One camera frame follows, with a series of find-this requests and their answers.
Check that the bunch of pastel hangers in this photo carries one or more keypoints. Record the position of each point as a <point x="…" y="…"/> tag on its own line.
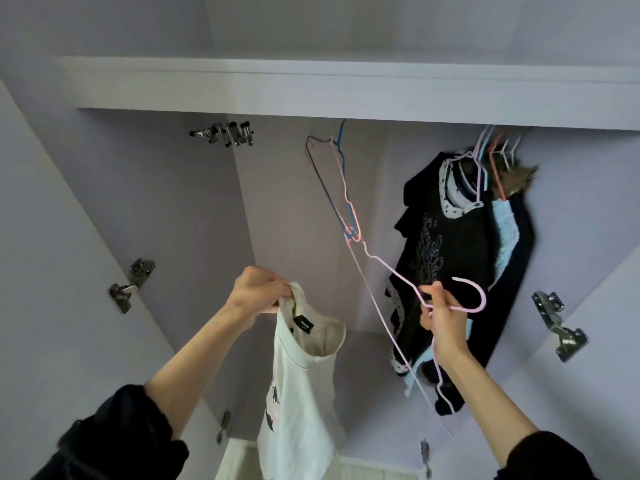
<point x="352" y="233"/>

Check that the cluster of metal clips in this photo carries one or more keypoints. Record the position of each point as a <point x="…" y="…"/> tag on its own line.
<point x="238" y="133"/>

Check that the black fur-trimmed jacket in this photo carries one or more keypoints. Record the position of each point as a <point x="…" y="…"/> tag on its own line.
<point x="520" y="180"/>

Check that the light grey wardrobe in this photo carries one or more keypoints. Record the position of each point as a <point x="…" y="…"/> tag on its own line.
<point x="60" y="295"/>

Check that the grey wardrobe shelf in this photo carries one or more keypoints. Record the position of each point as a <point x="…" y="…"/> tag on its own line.
<point x="350" y="90"/>

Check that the white cartoon print t-shirt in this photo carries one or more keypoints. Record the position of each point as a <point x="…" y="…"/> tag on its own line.
<point x="300" y="415"/>

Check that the light blue knit sweater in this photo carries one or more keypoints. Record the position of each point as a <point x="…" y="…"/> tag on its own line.
<point x="505" y="240"/>

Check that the black top with blue label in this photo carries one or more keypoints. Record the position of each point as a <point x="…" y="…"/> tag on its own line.
<point x="450" y="395"/>

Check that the person's left hand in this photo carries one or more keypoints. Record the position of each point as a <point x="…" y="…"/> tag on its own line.
<point x="258" y="293"/>

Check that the light blue plastic hanger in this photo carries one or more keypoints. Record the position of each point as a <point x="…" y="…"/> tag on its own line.
<point x="482" y="155"/>

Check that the black star-trim graphic t-shirt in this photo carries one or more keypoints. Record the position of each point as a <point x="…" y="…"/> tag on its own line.
<point x="430" y="255"/>

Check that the person's right hand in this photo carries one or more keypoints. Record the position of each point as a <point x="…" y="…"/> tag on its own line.
<point x="448" y="330"/>

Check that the person's left forearm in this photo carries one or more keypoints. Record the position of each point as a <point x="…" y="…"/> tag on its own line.
<point x="190" y="365"/>

